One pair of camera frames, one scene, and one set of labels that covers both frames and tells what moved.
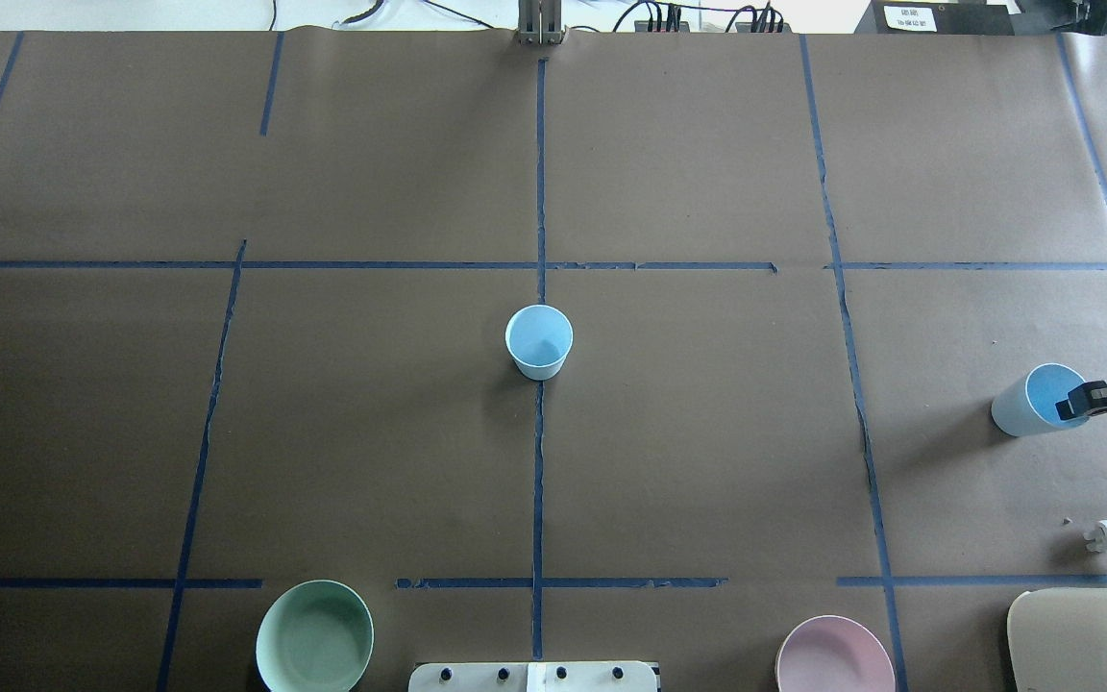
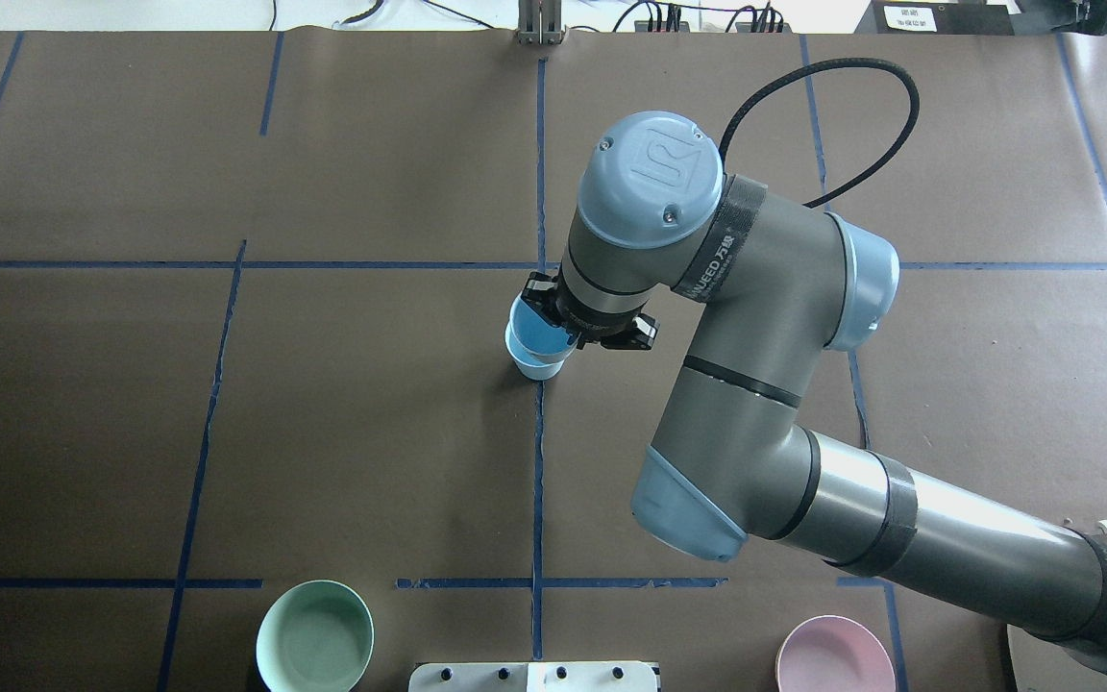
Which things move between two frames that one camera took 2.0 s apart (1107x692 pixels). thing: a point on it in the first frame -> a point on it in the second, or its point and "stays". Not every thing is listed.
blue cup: (1030, 407) -> (537, 347)
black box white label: (937, 17) stays
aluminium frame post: (540, 21) stays
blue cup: (538, 338) stays
